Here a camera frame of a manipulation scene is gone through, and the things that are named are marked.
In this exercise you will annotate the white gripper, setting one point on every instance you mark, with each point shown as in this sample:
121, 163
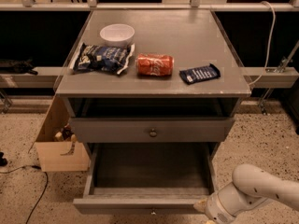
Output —
215, 208

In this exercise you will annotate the grey drawer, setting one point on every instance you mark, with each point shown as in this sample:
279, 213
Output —
155, 178
147, 130

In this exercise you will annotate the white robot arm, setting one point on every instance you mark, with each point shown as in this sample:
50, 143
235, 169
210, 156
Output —
251, 188

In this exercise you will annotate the grey wooden drawer cabinet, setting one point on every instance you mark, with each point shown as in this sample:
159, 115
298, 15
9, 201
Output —
192, 37

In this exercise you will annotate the grey top drawer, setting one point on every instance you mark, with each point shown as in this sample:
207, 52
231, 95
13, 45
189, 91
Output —
147, 130

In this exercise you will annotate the dark blue snack bar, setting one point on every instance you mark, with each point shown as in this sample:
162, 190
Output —
200, 74

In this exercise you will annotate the red soda can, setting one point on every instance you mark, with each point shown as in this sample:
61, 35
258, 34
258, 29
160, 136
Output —
158, 65

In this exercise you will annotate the items inside cardboard box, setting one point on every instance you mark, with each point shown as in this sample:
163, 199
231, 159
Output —
66, 134

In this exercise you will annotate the cardboard box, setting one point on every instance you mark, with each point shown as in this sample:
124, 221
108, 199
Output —
50, 152

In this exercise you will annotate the blue chip bag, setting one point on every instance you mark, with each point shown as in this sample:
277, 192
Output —
112, 60

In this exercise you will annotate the white bowl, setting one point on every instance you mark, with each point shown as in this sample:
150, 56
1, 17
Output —
118, 35

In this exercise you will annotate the black object on ledge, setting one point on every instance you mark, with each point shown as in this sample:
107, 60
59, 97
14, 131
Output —
8, 66

